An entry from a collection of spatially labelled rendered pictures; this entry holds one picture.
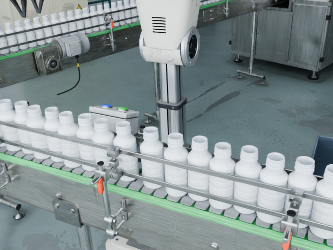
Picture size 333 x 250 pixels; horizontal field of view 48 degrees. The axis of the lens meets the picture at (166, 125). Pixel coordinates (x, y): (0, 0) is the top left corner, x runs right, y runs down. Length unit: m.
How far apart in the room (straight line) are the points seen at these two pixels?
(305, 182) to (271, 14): 3.94
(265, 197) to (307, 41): 3.75
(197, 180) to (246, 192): 0.12
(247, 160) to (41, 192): 0.67
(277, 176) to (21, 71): 1.89
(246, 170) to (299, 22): 3.76
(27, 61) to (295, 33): 3.09
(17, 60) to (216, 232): 1.77
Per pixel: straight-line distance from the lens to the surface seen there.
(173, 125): 1.64
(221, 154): 0.84
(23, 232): 2.53
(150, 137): 0.91
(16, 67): 2.42
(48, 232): 2.47
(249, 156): 0.83
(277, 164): 0.82
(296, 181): 0.84
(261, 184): 0.84
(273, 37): 4.71
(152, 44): 1.50
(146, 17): 1.49
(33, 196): 1.29
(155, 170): 0.95
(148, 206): 0.99
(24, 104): 1.18
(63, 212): 1.22
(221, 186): 0.88
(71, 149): 1.09
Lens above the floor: 1.60
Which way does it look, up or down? 28 degrees down
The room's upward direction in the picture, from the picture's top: 3 degrees counter-clockwise
